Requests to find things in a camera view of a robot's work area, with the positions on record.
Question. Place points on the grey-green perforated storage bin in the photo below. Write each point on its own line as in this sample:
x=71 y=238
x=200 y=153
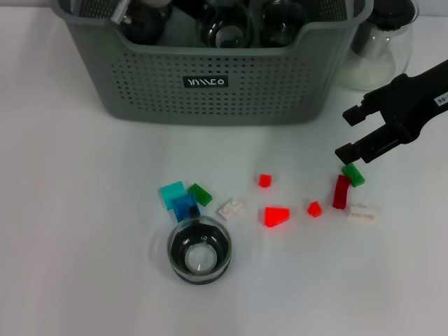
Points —
x=245 y=98

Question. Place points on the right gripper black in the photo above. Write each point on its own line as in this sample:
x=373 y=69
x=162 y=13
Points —
x=416 y=101

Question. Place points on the red wedge toy brick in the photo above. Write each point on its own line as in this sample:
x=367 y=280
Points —
x=276 y=216

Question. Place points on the cyan translucent toy brick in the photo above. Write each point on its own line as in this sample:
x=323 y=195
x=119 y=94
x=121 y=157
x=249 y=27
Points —
x=171 y=192

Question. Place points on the green toy brick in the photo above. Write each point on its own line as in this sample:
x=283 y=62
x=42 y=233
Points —
x=354 y=176
x=201 y=194

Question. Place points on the glass carafe with black lid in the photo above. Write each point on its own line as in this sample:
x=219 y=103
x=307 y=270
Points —
x=378 y=70

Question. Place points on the blue translucent toy brick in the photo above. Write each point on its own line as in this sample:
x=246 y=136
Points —
x=183 y=208

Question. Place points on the long white toy brick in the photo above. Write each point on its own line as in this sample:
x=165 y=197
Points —
x=364 y=213

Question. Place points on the dark red long toy brick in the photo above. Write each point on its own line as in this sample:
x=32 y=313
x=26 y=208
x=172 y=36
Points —
x=341 y=194

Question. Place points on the small red toy brick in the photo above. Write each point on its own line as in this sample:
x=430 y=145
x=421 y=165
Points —
x=265 y=181
x=315 y=209

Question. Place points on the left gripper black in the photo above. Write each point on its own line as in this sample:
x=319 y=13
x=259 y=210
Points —
x=190 y=8

